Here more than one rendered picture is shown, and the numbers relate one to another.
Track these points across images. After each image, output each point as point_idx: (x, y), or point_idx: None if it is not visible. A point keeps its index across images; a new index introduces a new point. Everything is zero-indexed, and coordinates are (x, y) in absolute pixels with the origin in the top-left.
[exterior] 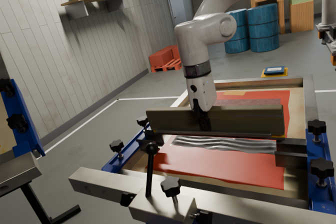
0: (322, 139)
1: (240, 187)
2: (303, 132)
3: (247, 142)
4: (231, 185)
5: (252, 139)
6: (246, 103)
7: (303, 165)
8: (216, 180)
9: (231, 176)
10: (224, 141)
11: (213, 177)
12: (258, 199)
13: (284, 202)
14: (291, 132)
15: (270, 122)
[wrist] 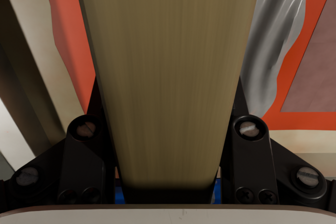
0: (217, 199)
1: (52, 68)
2: (297, 151)
3: (260, 60)
4: (49, 48)
5: (282, 64)
6: None
7: None
8: (42, 4)
9: (82, 41)
10: None
11: None
12: (1, 132)
13: (23, 159)
14: (300, 136)
15: None
